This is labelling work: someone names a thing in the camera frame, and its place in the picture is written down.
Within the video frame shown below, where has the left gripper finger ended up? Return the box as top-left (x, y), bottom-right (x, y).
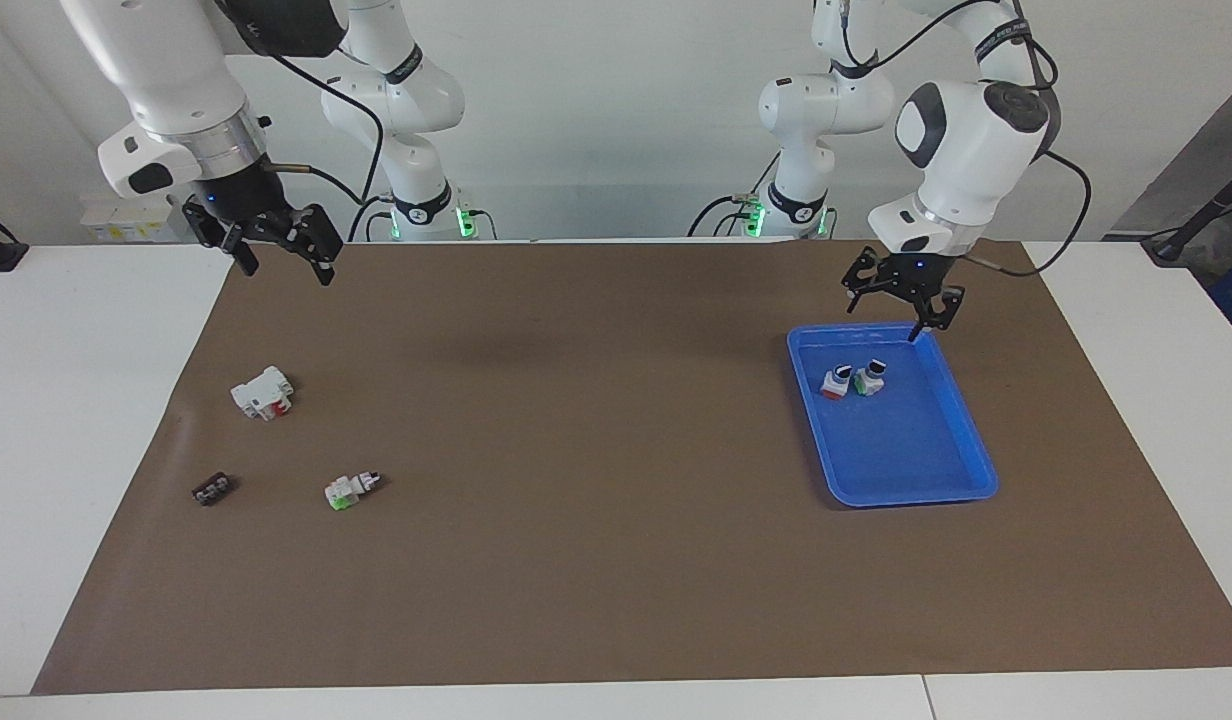
top-left (908, 285), bottom-right (967, 344)
top-left (842, 250), bottom-right (887, 314)

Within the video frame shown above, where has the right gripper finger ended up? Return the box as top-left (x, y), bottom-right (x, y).
top-left (276, 203), bottom-right (343, 287)
top-left (181, 200), bottom-right (259, 277)

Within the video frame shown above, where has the blue plastic tray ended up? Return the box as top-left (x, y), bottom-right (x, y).
top-left (786, 321), bottom-right (1000, 509)

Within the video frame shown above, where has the white circuit breaker red lever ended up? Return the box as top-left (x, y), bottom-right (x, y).
top-left (230, 366), bottom-right (295, 422)

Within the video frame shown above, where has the black stand with pole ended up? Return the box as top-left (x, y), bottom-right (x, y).
top-left (1141, 160), bottom-right (1232, 266)

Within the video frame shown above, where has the brown table mat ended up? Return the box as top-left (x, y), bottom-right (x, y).
top-left (31, 240), bottom-right (1232, 696)

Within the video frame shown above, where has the black right arm base cable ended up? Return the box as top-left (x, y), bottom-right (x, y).
top-left (348, 193), bottom-right (397, 243)

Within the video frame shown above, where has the black arm base cable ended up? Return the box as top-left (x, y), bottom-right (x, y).
top-left (687, 150), bottom-right (783, 239)
top-left (348, 193), bottom-right (397, 243)

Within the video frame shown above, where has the white wall socket box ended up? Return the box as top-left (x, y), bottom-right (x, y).
top-left (79, 193), bottom-right (192, 244)

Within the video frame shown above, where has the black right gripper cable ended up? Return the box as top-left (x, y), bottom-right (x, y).
top-left (268, 52), bottom-right (387, 207)

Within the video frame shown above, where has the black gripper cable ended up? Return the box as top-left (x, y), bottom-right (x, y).
top-left (841, 0), bottom-right (1093, 278)
top-left (268, 52), bottom-right (387, 207)

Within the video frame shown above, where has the black left arm base cable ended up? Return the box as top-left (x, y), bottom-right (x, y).
top-left (687, 150), bottom-right (783, 239)

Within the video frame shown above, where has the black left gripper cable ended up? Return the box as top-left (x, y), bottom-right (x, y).
top-left (841, 0), bottom-right (1093, 278)

